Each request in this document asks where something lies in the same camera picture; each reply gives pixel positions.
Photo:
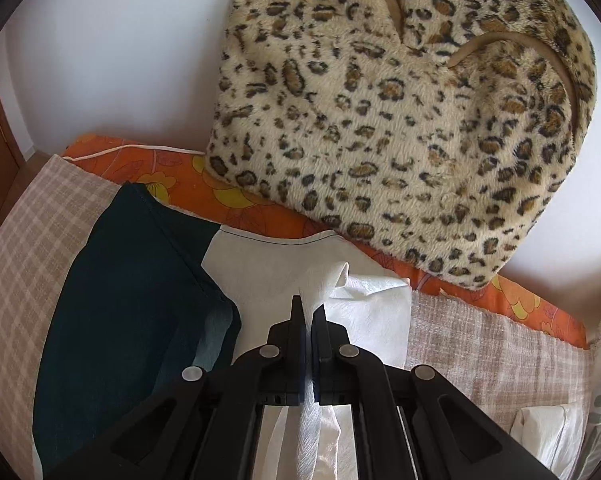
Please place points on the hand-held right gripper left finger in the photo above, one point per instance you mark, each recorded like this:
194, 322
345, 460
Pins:
300, 360

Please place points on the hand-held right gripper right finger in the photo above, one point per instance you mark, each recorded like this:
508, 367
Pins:
320, 360

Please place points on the teal and white printed cloth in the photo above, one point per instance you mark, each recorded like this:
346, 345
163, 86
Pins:
130, 285

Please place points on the orange floral bed sheet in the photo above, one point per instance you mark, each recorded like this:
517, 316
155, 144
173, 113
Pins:
180, 180

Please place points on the folded white cloth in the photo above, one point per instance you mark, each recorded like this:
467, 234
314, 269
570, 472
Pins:
540, 430

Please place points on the leopard print cushion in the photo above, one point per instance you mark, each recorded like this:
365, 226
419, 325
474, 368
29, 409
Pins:
380, 135

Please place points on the beige plaid blanket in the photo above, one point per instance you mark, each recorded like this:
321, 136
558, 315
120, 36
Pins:
30, 235

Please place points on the wooden door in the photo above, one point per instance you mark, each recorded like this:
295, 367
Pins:
0, 125

